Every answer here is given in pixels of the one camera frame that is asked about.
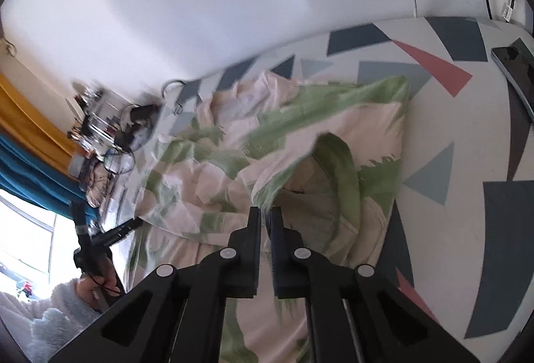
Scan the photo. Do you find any pink cloth pile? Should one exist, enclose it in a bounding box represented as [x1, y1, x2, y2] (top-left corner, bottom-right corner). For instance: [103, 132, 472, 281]
[85, 163, 114, 208]

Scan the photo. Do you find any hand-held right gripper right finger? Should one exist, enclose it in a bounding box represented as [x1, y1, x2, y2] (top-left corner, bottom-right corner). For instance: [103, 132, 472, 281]
[267, 208, 480, 363]

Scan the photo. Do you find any person's left hand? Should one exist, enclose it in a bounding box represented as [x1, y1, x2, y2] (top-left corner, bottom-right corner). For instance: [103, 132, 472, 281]
[77, 258, 121, 305]

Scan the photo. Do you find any green leaf print garment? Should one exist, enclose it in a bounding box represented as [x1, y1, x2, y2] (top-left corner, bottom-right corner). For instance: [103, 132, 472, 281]
[125, 71, 412, 363]

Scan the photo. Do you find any person's left forearm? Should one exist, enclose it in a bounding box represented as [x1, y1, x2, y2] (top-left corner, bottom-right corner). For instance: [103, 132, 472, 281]
[0, 279, 103, 363]

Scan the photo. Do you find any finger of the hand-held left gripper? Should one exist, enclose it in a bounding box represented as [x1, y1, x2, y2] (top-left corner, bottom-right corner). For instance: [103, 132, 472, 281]
[94, 219, 145, 249]

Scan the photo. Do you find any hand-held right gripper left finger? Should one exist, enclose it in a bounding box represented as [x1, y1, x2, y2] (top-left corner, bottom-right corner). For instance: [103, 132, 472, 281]
[50, 206, 263, 363]

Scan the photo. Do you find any black smartphone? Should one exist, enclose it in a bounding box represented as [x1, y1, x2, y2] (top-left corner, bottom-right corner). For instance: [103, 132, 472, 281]
[491, 38, 534, 117]

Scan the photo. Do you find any black cable loop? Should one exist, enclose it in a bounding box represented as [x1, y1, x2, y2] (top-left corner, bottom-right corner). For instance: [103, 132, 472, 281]
[162, 79, 187, 97]

